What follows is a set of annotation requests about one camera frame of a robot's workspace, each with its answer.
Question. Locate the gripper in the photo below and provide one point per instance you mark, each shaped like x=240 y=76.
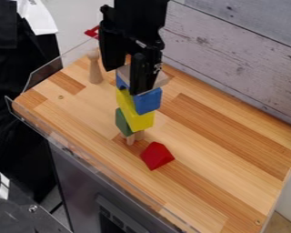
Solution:
x=129 y=41

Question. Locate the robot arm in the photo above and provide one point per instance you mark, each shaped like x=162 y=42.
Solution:
x=140 y=15

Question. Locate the blue arch block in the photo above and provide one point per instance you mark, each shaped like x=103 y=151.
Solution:
x=148 y=101

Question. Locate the yellow block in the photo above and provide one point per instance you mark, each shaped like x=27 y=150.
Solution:
x=137 y=119

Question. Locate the green block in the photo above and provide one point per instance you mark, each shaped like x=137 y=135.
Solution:
x=122 y=123

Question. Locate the natural wooden block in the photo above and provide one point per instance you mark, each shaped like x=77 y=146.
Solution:
x=131 y=139

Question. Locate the red block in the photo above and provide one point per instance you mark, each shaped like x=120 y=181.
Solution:
x=156 y=156

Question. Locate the wooden peg figure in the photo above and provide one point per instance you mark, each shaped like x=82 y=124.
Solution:
x=95 y=71

